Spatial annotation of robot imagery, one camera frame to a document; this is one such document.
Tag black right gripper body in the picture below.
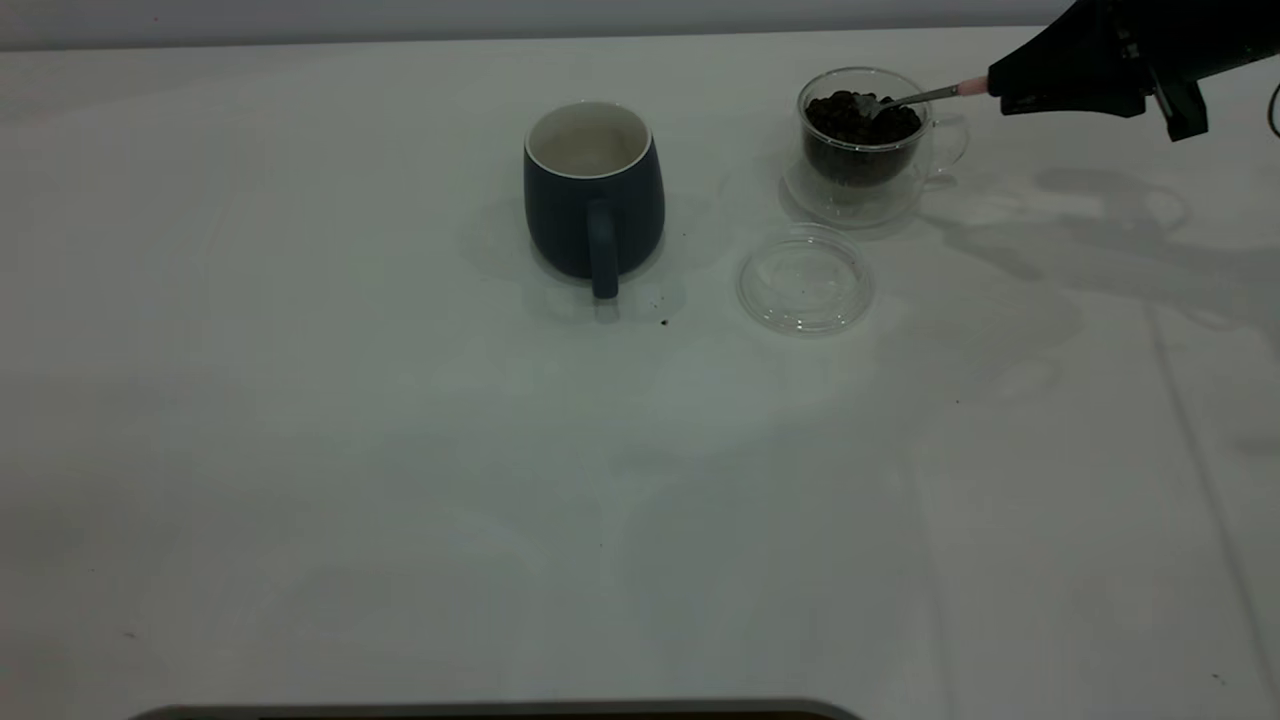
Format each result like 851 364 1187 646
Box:
1075 0 1226 86

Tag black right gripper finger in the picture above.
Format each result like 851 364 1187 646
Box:
987 38 1151 120
1035 8 1131 63

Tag steel spoon with pink handle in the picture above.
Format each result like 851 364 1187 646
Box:
855 76 993 120

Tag dark blue-grey ceramic mug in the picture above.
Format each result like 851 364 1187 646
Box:
523 102 666 301

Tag dark roasted coffee beans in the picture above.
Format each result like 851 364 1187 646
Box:
805 91 923 187

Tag clear round glass saucer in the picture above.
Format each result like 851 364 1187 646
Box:
737 224 876 336

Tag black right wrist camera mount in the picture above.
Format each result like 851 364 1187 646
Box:
1150 72 1210 142

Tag clear double-wall glass cup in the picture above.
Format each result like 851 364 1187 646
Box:
783 66 969 229

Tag dark grey frame bar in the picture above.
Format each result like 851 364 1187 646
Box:
130 699 863 720

